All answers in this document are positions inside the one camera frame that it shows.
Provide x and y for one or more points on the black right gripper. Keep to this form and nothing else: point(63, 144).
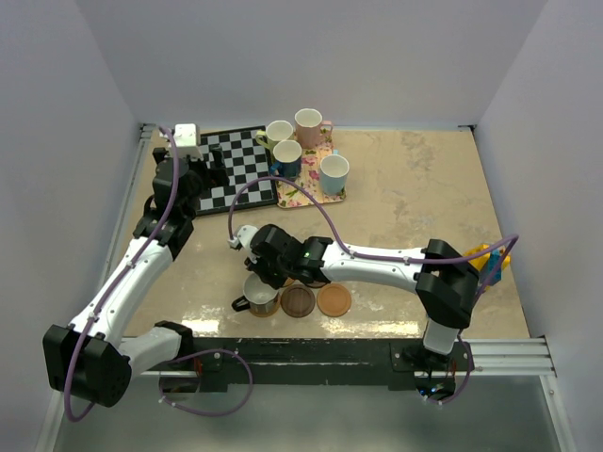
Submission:
point(254, 263)

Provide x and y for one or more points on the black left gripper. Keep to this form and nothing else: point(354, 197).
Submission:
point(218, 174)

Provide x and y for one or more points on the black mug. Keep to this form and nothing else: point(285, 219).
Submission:
point(256, 295)

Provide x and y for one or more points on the light wooden coaster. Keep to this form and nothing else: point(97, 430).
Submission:
point(273, 310)

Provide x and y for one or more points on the dark walnut coaster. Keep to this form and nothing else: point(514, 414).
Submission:
point(298, 301)

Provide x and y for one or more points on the light green mug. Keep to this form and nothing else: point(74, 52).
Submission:
point(274, 133)

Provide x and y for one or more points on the dark blue mug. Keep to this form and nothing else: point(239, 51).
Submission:
point(287, 160)

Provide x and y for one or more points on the orange wooden coaster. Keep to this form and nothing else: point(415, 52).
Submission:
point(334, 300)

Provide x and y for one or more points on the pink mug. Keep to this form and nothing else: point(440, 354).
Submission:
point(311, 128)

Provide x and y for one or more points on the light blue mug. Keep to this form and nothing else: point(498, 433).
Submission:
point(333, 173)

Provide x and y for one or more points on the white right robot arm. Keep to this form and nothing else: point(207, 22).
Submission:
point(445, 283)

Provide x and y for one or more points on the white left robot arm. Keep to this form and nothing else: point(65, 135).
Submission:
point(87, 358)

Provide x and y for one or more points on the floral serving tray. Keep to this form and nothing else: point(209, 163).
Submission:
point(290, 197)

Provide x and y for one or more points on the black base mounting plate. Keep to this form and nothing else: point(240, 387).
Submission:
point(397, 364)

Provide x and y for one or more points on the yellow blue toy blocks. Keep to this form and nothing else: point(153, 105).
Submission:
point(486, 263)

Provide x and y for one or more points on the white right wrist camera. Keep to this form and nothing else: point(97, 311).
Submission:
point(242, 237)

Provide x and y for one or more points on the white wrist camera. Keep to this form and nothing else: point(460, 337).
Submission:
point(188, 141)
point(242, 237)

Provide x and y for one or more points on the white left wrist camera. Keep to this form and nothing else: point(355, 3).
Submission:
point(188, 141)

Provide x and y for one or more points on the aluminium frame rail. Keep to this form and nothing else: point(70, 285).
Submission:
point(511, 402)

